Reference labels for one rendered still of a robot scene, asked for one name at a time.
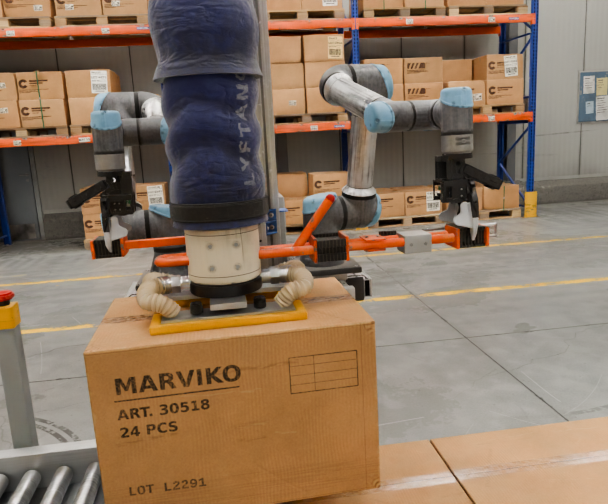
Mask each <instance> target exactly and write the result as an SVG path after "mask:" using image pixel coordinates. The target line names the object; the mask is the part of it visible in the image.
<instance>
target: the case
mask: <svg viewBox="0 0 608 504"><path fill-rule="evenodd" d="M313 280H314V286H313V289H312V290H311V292H310V293H309V294H306V295H305V296H304V297H303V296H301V298H299V297H298V299H296V300H301V302H302V303H303V305H304V307H305V309H306V311H307V313H308V319H306V320H297V321H287V322H277V323H268V324H258V325H249V326H239V327H229V328H220V329H210V330H201V331H191V332H181V333H172V334H162V335H153V336H152V335H150V334H149V327H150V324H151V321H152V318H153V315H154V314H160V313H159V312H158V313H157V312H156V311H155V312H153V311H150V312H149V311H147V310H144V309H142V308H141V306H139V305H138V303H137V299H136V297H125V298H115V299H114V300H113V302H112V304H111V305H110V307H109V309H108V311H107V312H106V314H105V316H104V318H103V319H102V321H101V323H100V325H99V326H98V328H97V330H96V332H95V333H94V335H93V337H92V339H91V340H90V342H89V344H88V346H87V347H86V349H85V351H84V353H83V356H84V362H85V369H86V376H87V383H88V390H89V397H90V404H91V411H92V418H93V425H94V432H95V439H96V446H97V453H98V460H99V467H100V474H101V481H102V488H103V495H104V502H105V504H276V503H282V502H289V501H295V500H302V499H308V498H315V497H321V496H328V495H334V494H341V493H347V492H354V491H360V490H367V489H373V488H379V487H380V486H381V485H380V456H379V426H378V397H377V367H376V338H375V321H374V319H373V318H372V317H371V316H370V315H369V314H368V313H367V312H366V311H365V310H364V309H363V307H362V306H361V305H360V304H359V303H358V302H357V301H356V300H355V299H354V298H353V297H352V295H351V294H350V293H349V292H348V291H347V290H346V289H345V288H344V287H343V286H342V285H341V283H340V282H339V281H338V280H337V279H336V278H335V277H331V278H321V279H313Z"/></svg>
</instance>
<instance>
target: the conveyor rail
mask: <svg viewBox="0 0 608 504"><path fill-rule="evenodd" d="M93 462H99V460H98V453H97V446H96V439H93V440H84V441H76V442H67V443H59V444H51V445H42V446H34V447H25V448H17V449H8V450H0V474H3V475H5V476H6V477H7V478H8V480H9V484H8V486H7V488H6V489H5V491H4V492H9V491H15V489H16V488H17V486H18V484H19V482H20V481H21V479H22V477H23V475H24V474H25V473H26V472H27V471H29V470H36V471H38V472H39V473H40V475H41V481H40V483H39V484H38V486H37V488H41V487H48V486H49V484H50V482H51V480H52V478H53V476H54V474H55V472H56V470H57V469H58V468H59V467H61V466H67V467H70V468H71V469H72V471H73V476H72V479H71V481H70V483H69V484H72V483H76V482H82V480H83V478H84V475H85V472H86V470H87V467H88V466H89V464H91V463H93Z"/></svg>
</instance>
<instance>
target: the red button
mask: <svg viewBox="0 0 608 504"><path fill-rule="evenodd" d="M14 296H15V295H14V292H12V291H11V290H1V291H0V307H3V306H7V305H10V299H12V298H13V297H14Z"/></svg>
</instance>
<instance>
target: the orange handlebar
mask: <svg viewBox="0 0 608 504"><path fill-rule="evenodd" d="M428 233H430V234H432V240H431V241H432V244H439V243H450V242H454V241H455V236H454V234H453V233H450V234H448V232H447V231H437V232H428ZM359 237H360V238H354V239H349V251H358V250H364V251H365V252H374V251H386V249H385V248H393V247H403V246H404V245H405V241H404V239H403V238H399V236H398V235H389V236H381V235H379V234H375V235H363V236H359ZM185 244H186V243H185V236H177V237H165V238H152V239H140V240H127V241H125V246H126V249H136V248H149V247H161V246H173V245H185ZM292 246H293V244H282V245H271V246H260V250H259V259H267V258H278V257H290V256H301V255H313V246H312V245H310V242H306V243H305V245H304V246H297V247H292ZM281 247H282V248H281ZM283 247H285V248H283ZM266 248H267V249H266ZM268 248H270V249H268ZM271 248H272V249H271ZM261 249H262V250H261ZM154 264H155V265H156V266H158V267H175V266H187V265H189V258H188V256H187V253H176V254H165V255H160V256H157V257H156V258H155V259H154Z"/></svg>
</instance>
